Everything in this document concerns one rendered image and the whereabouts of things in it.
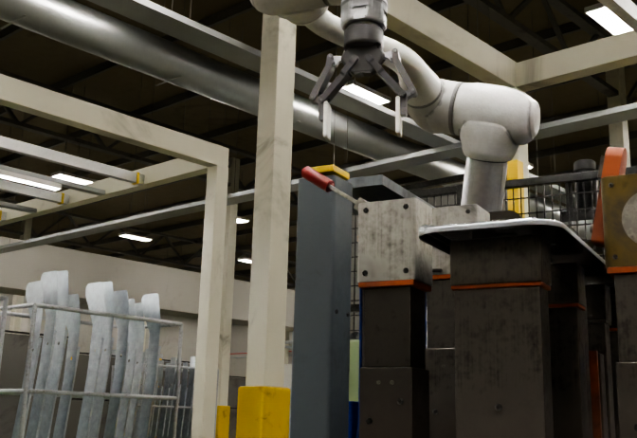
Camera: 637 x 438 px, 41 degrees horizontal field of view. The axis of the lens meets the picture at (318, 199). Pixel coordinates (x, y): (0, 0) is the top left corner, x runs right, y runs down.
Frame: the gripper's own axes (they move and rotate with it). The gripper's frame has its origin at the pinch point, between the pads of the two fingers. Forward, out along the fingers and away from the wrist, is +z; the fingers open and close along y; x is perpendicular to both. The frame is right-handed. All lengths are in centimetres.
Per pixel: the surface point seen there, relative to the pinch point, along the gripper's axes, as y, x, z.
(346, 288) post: 0.6, -13.3, 31.2
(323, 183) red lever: -0.3, -25.8, 17.0
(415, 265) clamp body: 14.7, -31.7, 31.0
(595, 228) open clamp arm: 38, -36, 27
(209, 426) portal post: -290, 653, 63
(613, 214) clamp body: 40, -39, 26
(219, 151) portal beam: -294, 649, -213
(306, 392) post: -4, -17, 48
